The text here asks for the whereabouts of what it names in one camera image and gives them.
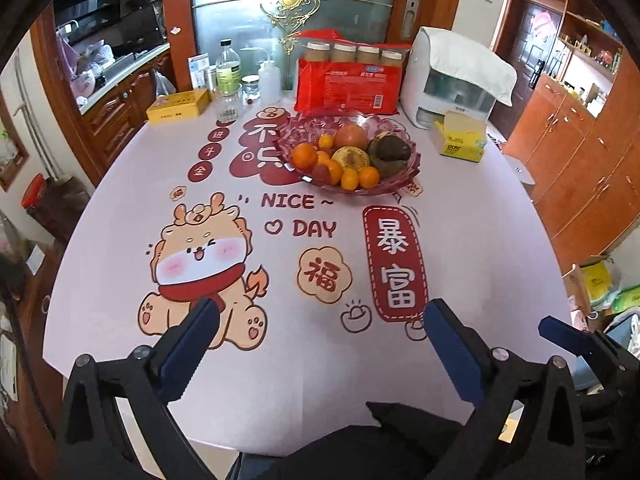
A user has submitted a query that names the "clear drinking glass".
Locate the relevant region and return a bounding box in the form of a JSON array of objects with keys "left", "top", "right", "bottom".
[{"left": 214, "top": 84, "right": 242, "bottom": 122}]

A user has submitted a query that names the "red drink bottle pack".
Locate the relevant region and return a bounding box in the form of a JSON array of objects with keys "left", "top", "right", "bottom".
[{"left": 294, "top": 29, "right": 410, "bottom": 115}]

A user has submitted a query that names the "yellow pear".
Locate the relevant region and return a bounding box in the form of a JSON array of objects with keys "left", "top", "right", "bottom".
[{"left": 332, "top": 146, "right": 370, "bottom": 171}]

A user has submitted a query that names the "pink glass fruit bowl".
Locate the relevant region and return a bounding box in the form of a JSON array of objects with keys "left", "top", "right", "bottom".
[{"left": 274, "top": 112, "right": 421, "bottom": 195}]

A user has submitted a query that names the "large orange mandarin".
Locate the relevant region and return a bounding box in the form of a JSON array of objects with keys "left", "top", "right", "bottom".
[{"left": 291, "top": 143, "right": 318, "bottom": 172}]

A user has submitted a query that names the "printed pink tablecloth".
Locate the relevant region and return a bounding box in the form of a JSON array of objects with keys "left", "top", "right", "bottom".
[{"left": 43, "top": 103, "right": 568, "bottom": 455}]

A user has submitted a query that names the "orange mandarin with stem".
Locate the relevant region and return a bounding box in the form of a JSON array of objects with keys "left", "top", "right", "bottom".
[{"left": 358, "top": 166, "right": 381, "bottom": 190}]

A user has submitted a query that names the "small white box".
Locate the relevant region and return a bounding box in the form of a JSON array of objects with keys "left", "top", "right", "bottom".
[{"left": 188, "top": 53, "right": 209, "bottom": 90}]

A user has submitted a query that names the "red apple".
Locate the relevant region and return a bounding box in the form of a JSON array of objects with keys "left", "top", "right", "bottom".
[{"left": 334, "top": 124, "right": 369, "bottom": 151}]

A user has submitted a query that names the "small red fruit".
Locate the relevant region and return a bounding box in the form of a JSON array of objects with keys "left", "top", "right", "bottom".
[{"left": 311, "top": 164, "right": 331, "bottom": 185}]

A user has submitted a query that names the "white countertop appliance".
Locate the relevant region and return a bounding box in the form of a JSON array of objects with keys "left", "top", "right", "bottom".
[{"left": 400, "top": 27, "right": 518, "bottom": 128}]

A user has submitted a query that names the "small yellow-orange kumquat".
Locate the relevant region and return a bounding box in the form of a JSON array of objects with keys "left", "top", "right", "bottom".
[{"left": 340, "top": 168, "right": 359, "bottom": 192}]

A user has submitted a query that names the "small orange kumquat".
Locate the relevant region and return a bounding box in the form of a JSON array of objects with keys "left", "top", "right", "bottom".
[{"left": 318, "top": 133, "right": 334, "bottom": 152}]

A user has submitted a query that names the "yellow tin box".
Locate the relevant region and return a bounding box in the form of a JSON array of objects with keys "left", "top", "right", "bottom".
[{"left": 146, "top": 89, "right": 210, "bottom": 125}]

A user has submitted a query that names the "yellow tissue pack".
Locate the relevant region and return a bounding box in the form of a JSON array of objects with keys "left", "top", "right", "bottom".
[{"left": 433, "top": 112, "right": 487, "bottom": 162}]

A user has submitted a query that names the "clear glass bottle green label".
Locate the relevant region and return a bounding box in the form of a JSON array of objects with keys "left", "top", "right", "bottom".
[{"left": 216, "top": 39, "right": 241, "bottom": 94}]

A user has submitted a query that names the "small glass jar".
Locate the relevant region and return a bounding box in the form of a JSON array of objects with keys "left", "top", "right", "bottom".
[{"left": 241, "top": 74, "right": 260, "bottom": 105}]

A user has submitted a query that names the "dark green avocado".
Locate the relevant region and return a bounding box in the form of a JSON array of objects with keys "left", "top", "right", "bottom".
[{"left": 367, "top": 132, "right": 412, "bottom": 178}]

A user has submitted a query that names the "white squeeze bottle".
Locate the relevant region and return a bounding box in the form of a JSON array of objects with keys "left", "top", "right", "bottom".
[{"left": 258, "top": 60, "right": 282, "bottom": 106}]

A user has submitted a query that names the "metal can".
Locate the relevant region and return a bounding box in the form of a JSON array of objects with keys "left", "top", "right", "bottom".
[{"left": 205, "top": 66, "right": 217, "bottom": 93}]

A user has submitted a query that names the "orange wooden cabinet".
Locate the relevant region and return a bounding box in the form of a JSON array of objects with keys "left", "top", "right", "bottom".
[{"left": 495, "top": 0, "right": 639, "bottom": 272}]

